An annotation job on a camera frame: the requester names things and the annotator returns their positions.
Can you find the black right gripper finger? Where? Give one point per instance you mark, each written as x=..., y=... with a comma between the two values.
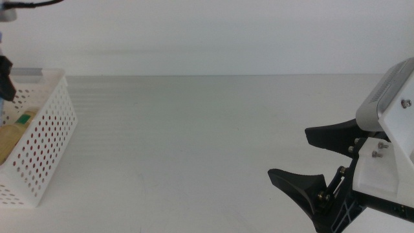
x=300, y=189
x=336, y=137

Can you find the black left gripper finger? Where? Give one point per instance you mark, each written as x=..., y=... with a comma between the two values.
x=6, y=81

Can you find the yellow tea bottle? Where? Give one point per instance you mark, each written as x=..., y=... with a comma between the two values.
x=11, y=136

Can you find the white perforated plastic basket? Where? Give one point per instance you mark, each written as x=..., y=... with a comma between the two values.
x=48, y=136

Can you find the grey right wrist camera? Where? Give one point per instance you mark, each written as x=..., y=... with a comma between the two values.
x=375, y=106

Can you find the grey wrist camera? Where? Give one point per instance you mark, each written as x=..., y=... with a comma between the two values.
x=375, y=106
x=7, y=15

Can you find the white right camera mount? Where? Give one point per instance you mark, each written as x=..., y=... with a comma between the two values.
x=385, y=171

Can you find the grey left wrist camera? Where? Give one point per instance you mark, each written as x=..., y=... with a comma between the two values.
x=7, y=15

